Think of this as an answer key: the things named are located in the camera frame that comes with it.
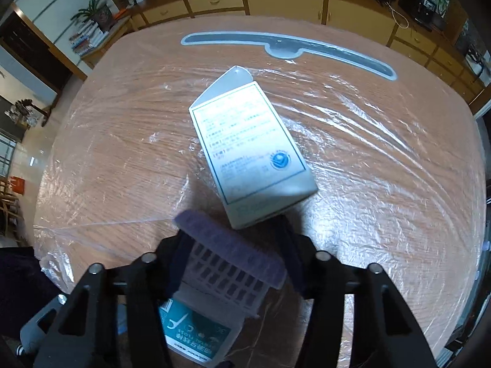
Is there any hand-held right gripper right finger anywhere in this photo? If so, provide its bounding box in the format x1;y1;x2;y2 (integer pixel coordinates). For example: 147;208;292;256
274;217;438;368

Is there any grey table cable slot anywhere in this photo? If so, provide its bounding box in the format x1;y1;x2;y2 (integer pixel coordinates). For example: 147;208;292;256
181;32;396;81

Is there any potted spider plant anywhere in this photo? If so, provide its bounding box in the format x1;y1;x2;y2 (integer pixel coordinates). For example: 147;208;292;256
71;0;114;31

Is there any wooden television cabinet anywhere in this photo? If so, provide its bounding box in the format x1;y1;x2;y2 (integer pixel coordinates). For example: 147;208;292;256
82;0;491;104

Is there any stack of books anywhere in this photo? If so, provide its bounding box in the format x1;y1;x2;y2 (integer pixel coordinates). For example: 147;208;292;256
69;21;110;57

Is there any dark purple cloth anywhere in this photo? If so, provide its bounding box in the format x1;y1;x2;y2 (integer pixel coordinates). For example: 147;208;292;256
0;247;58;338

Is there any clear plastic floss pick box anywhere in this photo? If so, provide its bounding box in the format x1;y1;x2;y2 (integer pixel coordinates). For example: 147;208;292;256
158;282;246;366

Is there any white cable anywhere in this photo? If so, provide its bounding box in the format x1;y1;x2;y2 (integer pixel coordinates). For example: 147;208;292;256
385;2;409;29

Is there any purple pill organiser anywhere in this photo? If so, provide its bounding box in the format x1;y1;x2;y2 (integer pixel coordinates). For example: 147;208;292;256
173;209;288;319

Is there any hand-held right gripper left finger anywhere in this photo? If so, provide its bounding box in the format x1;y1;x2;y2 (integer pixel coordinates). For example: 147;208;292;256
34;234;196;368

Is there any white and blue carton box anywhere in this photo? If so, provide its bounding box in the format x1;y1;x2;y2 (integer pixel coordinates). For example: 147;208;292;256
189;66;318;230

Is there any black coffee machine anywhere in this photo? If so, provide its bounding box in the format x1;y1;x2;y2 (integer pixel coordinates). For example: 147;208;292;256
416;0;442;27

